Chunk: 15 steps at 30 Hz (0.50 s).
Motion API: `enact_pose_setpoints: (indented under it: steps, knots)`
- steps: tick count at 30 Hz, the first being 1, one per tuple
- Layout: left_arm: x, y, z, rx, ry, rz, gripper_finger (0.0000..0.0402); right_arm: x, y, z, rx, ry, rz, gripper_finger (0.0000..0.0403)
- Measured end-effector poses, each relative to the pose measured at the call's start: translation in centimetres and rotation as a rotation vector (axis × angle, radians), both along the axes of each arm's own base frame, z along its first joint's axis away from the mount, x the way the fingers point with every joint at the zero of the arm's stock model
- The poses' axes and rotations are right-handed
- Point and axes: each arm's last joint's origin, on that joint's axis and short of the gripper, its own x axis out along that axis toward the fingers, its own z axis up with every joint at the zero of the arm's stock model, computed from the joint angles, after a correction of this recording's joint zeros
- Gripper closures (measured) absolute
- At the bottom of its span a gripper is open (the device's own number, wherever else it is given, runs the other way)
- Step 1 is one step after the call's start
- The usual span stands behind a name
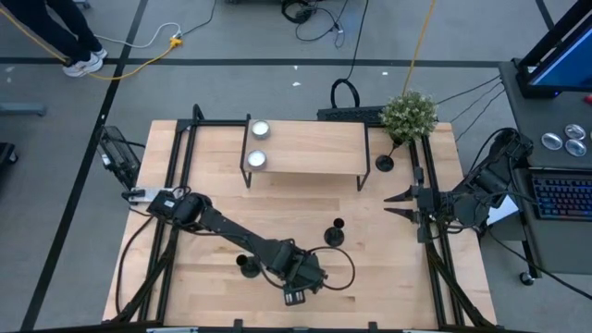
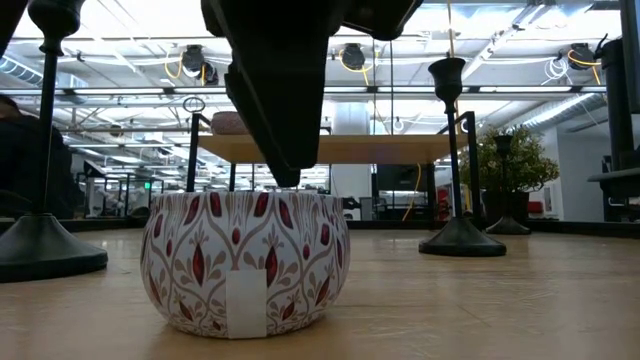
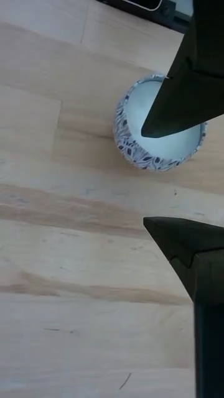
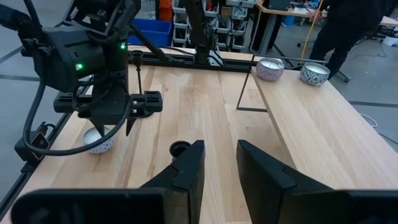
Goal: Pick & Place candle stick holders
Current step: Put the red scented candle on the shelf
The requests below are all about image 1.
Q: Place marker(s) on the black candle stick holder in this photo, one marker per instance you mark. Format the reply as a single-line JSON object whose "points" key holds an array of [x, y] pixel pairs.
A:
{"points": [[334, 237], [384, 163], [247, 268]]}

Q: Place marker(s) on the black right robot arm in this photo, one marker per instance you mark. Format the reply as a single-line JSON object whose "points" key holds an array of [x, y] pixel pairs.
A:
{"points": [[509, 148]]}

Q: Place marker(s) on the black power strip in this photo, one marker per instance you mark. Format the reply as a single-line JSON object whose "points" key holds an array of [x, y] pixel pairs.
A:
{"points": [[347, 114]]}

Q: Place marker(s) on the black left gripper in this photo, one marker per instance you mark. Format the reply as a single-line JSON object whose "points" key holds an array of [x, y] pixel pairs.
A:
{"points": [[300, 273]]}

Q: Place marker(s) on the silver tin lid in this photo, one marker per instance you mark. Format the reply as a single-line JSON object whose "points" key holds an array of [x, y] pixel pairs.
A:
{"points": [[575, 131], [551, 141], [576, 148]]}

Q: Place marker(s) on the dark grey computer desk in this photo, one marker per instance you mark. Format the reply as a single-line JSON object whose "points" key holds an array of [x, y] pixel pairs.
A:
{"points": [[546, 115]]}

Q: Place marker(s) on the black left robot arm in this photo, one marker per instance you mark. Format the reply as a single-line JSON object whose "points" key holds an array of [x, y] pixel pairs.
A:
{"points": [[231, 229]]}

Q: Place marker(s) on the white paper sheet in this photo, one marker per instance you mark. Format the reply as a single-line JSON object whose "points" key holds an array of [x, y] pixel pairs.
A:
{"points": [[504, 210]]}

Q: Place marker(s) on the small green potted plant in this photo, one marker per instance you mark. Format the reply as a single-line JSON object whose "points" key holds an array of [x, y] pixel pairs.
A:
{"points": [[409, 115]]}

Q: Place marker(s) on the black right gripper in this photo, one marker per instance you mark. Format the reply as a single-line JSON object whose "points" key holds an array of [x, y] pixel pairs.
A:
{"points": [[427, 201]]}

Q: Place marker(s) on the black object at floor edge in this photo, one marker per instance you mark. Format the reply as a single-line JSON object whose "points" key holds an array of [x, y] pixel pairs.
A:
{"points": [[5, 155]]}

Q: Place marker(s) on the black caster wheel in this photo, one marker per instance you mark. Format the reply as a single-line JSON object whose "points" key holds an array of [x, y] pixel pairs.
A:
{"points": [[526, 278]]}

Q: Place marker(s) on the person's white shoe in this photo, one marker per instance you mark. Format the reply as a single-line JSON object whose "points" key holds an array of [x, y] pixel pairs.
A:
{"points": [[101, 53], [83, 67]]}

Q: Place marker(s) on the backlit black keyboard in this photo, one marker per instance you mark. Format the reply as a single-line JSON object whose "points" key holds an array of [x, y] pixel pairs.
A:
{"points": [[564, 196]]}

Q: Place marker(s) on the wooden shelf with black legs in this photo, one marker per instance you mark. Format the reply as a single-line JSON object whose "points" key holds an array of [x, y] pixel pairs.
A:
{"points": [[310, 148]]}

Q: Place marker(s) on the grey floor bar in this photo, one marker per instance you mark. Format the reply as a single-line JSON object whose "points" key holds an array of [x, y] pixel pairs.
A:
{"points": [[20, 109]]}

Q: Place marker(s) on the white candle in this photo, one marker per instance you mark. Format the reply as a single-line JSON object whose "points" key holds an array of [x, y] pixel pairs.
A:
{"points": [[260, 130], [256, 159]]}

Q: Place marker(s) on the person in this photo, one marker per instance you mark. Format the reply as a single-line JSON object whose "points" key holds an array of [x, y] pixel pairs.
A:
{"points": [[60, 28]]}

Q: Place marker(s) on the computer monitor with blue screen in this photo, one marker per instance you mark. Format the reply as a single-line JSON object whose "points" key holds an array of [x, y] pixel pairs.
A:
{"points": [[569, 65]]}

